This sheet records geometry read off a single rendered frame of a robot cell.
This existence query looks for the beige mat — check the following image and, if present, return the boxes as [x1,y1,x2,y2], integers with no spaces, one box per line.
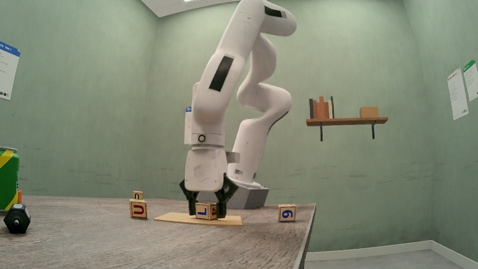
[153,212,242,226]

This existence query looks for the green and yellow striped can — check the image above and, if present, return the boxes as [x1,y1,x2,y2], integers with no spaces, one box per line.
[0,147,19,215]

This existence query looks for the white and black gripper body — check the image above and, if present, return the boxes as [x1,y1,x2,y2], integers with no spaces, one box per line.
[185,147,228,192]

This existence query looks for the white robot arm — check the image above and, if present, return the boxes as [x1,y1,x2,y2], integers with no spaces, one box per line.
[189,0,297,188]

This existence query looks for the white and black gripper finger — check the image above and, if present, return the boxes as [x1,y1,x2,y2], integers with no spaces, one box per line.
[179,179,199,215]
[214,174,238,219]

